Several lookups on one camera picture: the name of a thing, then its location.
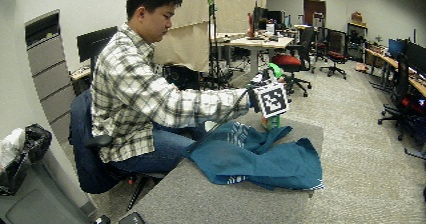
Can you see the white cube of black markers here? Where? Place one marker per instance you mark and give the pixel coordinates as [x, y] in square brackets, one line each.
[274, 100]

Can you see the red seat office chair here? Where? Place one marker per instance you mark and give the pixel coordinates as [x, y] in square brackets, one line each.
[288, 61]
[336, 54]

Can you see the light wooden desk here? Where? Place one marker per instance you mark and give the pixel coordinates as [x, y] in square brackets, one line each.
[262, 44]

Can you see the black tripod stand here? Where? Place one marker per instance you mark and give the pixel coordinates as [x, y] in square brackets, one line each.
[214, 50]

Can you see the black monitors on desk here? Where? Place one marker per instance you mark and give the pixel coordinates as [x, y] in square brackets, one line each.
[268, 17]

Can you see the beige partition panel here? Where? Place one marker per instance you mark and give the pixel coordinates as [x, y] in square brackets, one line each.
[235, 14]

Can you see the beige partition curtain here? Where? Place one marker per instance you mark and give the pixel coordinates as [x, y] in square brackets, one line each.
[187, 40]

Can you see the brown door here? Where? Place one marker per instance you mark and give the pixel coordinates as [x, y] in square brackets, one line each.
[315, 10]

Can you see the black shelf rack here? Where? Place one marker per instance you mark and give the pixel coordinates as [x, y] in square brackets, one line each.
[356, 42]

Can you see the teal cloth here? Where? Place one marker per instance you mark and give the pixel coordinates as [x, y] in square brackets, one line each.
[262, 157]

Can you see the brown cardboard box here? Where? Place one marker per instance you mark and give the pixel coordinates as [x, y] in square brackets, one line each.
[357, 18]

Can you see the long wooden desk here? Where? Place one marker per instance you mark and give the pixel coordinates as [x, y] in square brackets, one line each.
[391, 62]

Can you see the person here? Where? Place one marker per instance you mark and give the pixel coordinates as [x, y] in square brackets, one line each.
[134, 94]

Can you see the blue screen monitor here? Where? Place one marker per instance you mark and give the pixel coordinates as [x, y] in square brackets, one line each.
[396, 48]

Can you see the black office chair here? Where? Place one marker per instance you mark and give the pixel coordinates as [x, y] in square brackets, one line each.
[401, 90]

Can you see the large black monitor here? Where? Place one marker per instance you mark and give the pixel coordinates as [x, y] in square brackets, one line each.
[416, 57]

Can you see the black computer monitor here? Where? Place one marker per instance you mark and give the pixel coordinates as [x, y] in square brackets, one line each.
[91, 44]

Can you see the blue office chair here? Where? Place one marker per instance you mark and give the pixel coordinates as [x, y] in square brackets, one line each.
[87, 157]

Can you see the grey filing cabinet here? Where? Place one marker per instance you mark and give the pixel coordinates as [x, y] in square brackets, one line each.
[51, 77]

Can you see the black chair base foot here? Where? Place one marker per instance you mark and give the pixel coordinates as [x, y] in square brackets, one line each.
[131, 219]

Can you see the black plastic bag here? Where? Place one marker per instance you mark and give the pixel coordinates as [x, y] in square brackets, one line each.
[31, 150]

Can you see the white plastic bag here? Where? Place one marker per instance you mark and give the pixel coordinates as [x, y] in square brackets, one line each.
[10, 147]

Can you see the grey waste bin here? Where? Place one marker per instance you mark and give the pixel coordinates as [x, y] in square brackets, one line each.
[41, 197]

